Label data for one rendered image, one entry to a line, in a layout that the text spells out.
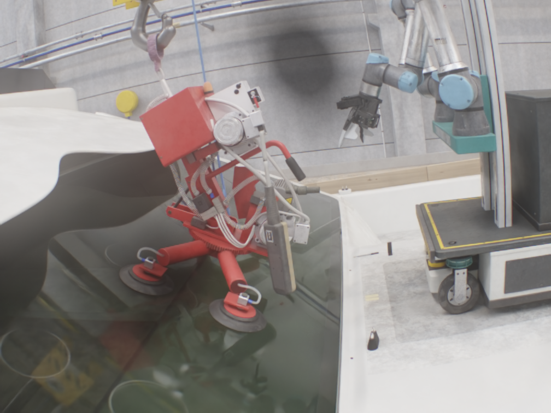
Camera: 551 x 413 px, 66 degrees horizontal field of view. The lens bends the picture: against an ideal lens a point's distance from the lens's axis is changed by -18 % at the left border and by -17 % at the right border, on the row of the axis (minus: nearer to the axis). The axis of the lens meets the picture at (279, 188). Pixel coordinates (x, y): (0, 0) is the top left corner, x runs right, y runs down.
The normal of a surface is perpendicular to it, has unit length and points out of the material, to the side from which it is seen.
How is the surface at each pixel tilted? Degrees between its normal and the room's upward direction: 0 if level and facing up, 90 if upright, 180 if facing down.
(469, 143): 90
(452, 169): 90
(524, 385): 14
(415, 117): 90
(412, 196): 90
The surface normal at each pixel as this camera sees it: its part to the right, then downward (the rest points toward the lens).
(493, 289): -0.17, 0.22
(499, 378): -0.16, -0.90
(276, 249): -0.66, 0.24
